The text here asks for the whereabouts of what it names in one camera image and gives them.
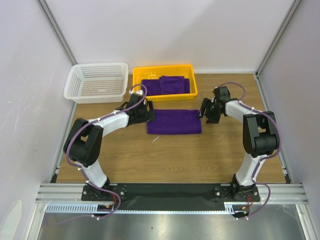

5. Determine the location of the purple towel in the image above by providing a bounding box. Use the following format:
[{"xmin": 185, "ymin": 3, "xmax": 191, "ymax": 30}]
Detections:
[
  {"xmin": 146, "ymin": 109, "xmax": 202, "ymax": 135},
  {"xmin": 141, "ymin": 78, "xmax": 191, "ymax": 96},
  {"xmin": 159, "ymin": 76, "xmax": 185, "ymax": 95}
]

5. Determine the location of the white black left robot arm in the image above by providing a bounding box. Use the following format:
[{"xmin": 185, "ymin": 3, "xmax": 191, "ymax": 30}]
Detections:
[{"xmin": 63, "ymin": 93, "xmax": 156, "ymax": 200}]

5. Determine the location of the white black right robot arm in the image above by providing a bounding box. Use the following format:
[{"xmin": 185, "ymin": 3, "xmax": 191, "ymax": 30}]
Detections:
[{"xmin": 198, "ymin": 86, "xmax": 282, "ymax": 202}]

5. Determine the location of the yellow plastic tray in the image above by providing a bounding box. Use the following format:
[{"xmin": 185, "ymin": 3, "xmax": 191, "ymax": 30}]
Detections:
[{"xmin": 132, "ymin": 64, "xmax": 198, "ymax": 102}]

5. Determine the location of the white perforated plastic basket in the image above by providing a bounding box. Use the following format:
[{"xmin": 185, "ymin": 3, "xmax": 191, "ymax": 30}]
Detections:
[{"xmin": 63, "ymin": 62, "xmax": 129, "ymax": 104}]

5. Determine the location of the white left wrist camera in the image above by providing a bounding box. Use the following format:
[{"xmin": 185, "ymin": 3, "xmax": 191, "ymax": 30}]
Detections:
[{"xmin": 129, "ymin": 90, "xmax": 144, "ymax": 96}]

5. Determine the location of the white slotted cable duct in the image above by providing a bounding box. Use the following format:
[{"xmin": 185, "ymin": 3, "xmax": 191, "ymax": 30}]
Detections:
[{"xmin": 46, "ymin": 203, "xmax": 245, "ymax": 215}]

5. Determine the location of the aluminium frame rail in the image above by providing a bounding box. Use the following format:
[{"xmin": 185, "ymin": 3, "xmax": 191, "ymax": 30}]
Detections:
[{"xmin": 36, "ymin": 183, "xmax": 309, "ymax": 205}]

